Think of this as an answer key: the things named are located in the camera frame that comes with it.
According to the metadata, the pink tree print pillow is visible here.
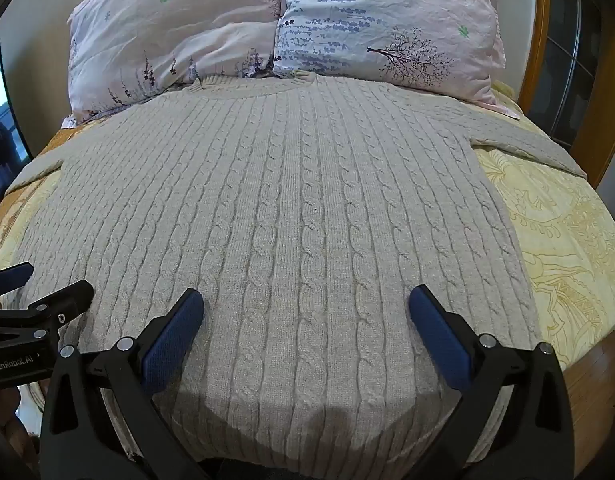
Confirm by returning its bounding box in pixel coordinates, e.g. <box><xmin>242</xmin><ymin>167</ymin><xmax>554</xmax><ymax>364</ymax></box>
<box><xmin>272</xmin><ymin>0</ymin><xmax>521</xmax><ymax>121</ymax></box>

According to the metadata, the pink floral pillow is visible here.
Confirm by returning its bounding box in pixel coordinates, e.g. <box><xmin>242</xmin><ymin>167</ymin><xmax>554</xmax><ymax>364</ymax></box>
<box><xmin>62</xmin><ymin>0</ymin><xmax>283</xmax><ymax>128</ymax></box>

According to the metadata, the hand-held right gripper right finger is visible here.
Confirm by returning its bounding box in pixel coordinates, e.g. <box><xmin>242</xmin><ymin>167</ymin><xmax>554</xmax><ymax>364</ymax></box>
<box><xmin>408</xmin><ymin>284</ymin><xmax>575</xmax><ymax>480</ymax></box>

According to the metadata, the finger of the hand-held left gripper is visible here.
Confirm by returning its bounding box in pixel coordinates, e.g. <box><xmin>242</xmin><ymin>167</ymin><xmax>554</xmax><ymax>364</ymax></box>
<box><xmin>18</xmin><ymin>280</ymin><xmax>95</xmax><ymax>342</ymax></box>
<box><xmin>0</xmin><ymin>261</ymin><xmax>35</xmax><ymax>302</ymax></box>

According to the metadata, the beige cable-knit sweater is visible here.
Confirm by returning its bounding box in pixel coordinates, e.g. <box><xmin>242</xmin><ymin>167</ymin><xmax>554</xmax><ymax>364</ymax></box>
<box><xmin>4</xmin><ymin>72</ymin><xmax>588</xmax><ymax>466</ymax></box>

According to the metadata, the yellow patterned blanket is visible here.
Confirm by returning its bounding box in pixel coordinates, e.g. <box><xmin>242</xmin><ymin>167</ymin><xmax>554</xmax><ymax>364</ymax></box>
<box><xmin>0</xmin><ymin>80</ymin><xmax>615</xmax><ymax>461</ymax></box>

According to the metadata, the wooden headboard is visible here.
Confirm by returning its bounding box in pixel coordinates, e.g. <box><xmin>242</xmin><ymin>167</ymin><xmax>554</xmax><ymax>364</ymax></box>
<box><xmin>516</xmin><ymin>0</ymin><xmax>555</xmax><ymax>111</ymax></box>

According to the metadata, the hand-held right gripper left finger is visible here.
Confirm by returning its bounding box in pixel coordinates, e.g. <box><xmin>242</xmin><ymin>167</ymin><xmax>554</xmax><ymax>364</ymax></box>
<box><xmin>41</xmin><ymin>287</ymin><xmax>205</xmax><ymax>480</ymax></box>

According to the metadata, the person's left hand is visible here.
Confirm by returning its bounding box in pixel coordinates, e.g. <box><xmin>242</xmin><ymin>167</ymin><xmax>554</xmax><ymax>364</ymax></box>
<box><xmin>0</xmin><ymin>385</ymin><xmax>44</xmax><ymax>466</ymax></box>

